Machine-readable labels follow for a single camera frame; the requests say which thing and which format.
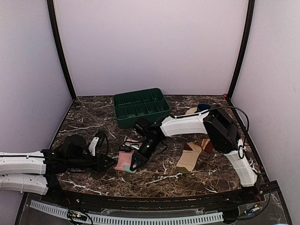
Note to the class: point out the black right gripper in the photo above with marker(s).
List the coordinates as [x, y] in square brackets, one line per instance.
[141, 157]

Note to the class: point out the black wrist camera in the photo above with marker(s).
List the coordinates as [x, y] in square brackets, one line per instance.
[142, 126]
[73, 146]

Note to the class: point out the green compartment tray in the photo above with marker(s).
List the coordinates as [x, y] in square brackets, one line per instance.
[150, 104]

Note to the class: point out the black right frame post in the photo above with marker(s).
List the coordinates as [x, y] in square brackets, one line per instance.
[242, 51]

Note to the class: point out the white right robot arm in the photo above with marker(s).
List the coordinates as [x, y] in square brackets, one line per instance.
[214, 122]

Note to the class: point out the black left frame post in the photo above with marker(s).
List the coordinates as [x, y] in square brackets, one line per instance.
[59, 48]

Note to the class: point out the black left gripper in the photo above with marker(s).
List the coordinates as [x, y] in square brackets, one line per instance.
[100, 164]

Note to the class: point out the blue mug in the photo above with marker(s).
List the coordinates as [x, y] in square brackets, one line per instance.
[203, 107]

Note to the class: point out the cream saucer plate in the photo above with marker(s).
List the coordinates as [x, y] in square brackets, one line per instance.
[191, 111]

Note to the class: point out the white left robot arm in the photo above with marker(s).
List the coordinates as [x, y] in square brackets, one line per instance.
[35, 172]

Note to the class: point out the white slotted cable duct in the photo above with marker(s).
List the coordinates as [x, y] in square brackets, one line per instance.
[80, 218]

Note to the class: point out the black frame post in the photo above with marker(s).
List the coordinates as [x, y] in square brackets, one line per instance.
[242, 51]
[59, 48]

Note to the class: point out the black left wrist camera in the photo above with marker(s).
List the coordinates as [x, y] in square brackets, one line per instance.
[73, 146]

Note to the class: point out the black front rail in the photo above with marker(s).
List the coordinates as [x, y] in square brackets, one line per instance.
[235, 197]

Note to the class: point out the pink patterned sock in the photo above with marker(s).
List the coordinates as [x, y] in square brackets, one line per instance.
[126, 151]

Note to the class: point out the beige sock with olive toe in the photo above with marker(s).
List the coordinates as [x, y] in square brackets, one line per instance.
[190, 154]

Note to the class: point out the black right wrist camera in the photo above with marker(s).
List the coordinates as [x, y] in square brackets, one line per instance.
[142, 126]

